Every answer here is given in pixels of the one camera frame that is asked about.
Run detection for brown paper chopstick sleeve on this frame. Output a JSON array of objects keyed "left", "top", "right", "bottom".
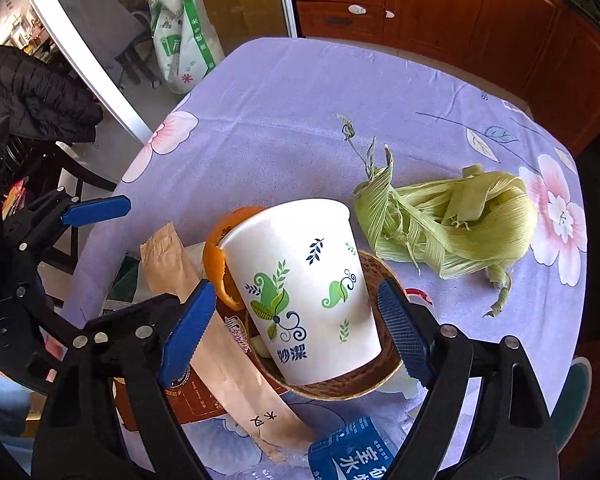
[{"left": 140, "top": 223, "right": 315, "bottom": 462}]

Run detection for brown woven bowl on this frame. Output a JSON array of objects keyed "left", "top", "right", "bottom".
[{"left": 246, "top": 250, "right": 402, "bottom": 401}]

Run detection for blue label plastic water bottle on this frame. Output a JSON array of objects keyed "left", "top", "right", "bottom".
[{"left": 308, "top": 416, "right": 396, "bottom": 480}]

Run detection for white paper cup green print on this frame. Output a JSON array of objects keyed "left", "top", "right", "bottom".
[{"left": 219, "top": 198, "right": 372, "bottom": 385}]

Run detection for green corn husk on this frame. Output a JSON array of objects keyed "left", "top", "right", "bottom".
[{"left": 352, "top": 144, "right": 538, "bottom": 318}]

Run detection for teal trash bin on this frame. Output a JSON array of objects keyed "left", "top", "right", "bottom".
[{"left": 550, "top": 356, "right": 593, "bottom": 453}]

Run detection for red wooden kitchen cabinets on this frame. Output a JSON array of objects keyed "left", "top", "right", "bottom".
[{"left": 294, "top": 0, "right": 600, "bottom": 154}]

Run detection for brown snack wrapper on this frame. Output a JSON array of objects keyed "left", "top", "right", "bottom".
[{"left": 114, "top": 304, "right": 264, "bottom": 431}]

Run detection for black jacket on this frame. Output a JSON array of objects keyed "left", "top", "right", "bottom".
[{"left": 0, "top": 46, "right": 104, "bottom": 144}]

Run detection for glass sliding door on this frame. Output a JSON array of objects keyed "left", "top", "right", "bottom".
[{"left": 29, "top": 0, "right": 297, "bottom": 144}]

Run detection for white green plastic bag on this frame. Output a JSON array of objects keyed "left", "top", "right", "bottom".
[{"left": 148, "top": 0, "right": 225, "bottom": 94}]

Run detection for purple floral tablecloth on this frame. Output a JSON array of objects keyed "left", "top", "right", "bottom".
[{"left": 59, "top": 37, "right": 589, "bottom": 480}]

